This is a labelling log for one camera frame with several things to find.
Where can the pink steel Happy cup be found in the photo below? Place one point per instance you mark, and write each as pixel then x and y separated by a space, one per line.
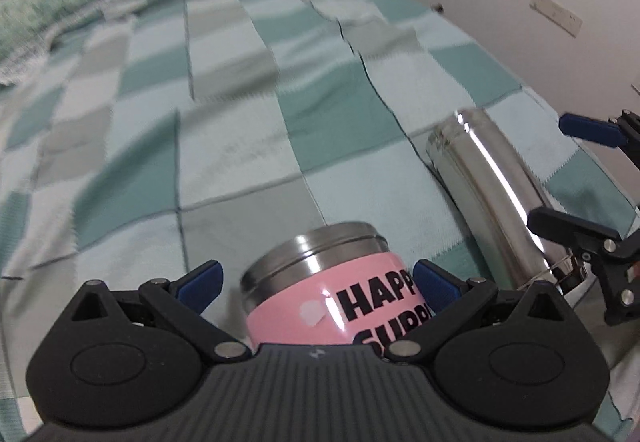
pixel 338 284

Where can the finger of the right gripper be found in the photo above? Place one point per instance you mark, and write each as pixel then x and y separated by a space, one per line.
pixel 611 258
pixel 617 133

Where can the white wall socket plate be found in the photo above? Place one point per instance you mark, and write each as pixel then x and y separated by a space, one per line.
pixel 559 15

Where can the silver steel bottle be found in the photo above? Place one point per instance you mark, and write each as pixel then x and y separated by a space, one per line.
pixel 494 191

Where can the checkered teal bed blanket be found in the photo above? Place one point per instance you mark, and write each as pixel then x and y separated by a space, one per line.
pixel 169 132

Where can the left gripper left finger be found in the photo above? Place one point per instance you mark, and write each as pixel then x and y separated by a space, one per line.
pixel 120 359

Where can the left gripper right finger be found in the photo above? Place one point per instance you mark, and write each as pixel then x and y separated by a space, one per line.
pixel 514 360

